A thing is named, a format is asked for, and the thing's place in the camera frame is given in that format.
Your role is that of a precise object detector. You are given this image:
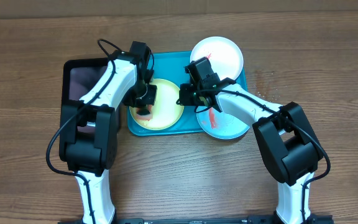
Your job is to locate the green and red sponge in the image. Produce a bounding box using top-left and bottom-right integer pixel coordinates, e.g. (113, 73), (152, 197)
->
(135, 105), (153, 121)

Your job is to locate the yellow-green plate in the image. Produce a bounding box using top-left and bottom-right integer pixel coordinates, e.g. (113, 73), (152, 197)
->
(129, 78), (184, 131)

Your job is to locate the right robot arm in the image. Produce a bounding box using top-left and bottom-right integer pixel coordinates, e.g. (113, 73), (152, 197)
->
(177, 57), (326, 223)

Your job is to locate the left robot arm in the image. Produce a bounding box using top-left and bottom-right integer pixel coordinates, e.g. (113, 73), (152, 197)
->
(52, 41), (157, 223)

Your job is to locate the teal plastic tray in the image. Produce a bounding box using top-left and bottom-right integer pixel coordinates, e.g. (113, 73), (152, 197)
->
(126, 50), (249, 137)

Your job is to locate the black rectangular tray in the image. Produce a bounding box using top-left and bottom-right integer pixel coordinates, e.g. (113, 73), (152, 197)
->
(61, 58), (108, 105)

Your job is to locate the light blue plate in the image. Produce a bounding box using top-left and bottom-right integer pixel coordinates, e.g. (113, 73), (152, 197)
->
(194, 90), (250, 140)

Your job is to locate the white plate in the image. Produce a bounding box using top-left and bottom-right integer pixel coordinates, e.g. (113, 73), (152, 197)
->
(190, 36), (244, 80)

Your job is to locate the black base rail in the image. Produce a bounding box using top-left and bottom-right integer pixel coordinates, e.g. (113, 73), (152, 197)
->
(58, 214), (334, 224)

